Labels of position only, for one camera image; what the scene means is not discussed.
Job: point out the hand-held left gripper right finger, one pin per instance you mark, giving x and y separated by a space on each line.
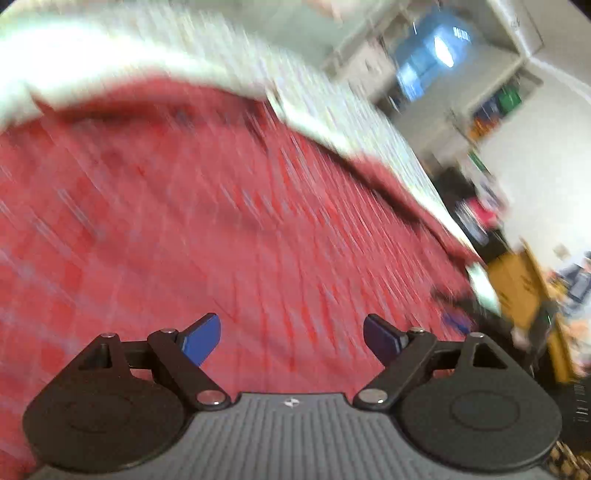
381 339

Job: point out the white wardrobe with pink panels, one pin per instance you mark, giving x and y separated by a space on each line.
364 27

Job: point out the blue floral heart-print bedsheet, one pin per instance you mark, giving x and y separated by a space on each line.
360 120

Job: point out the red striped garment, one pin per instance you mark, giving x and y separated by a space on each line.
207 221

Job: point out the shelf of colourful packages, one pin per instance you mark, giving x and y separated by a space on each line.
496 108

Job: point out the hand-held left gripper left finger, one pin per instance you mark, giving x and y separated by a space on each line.
201 339

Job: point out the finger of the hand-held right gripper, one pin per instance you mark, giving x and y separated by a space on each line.
455 318

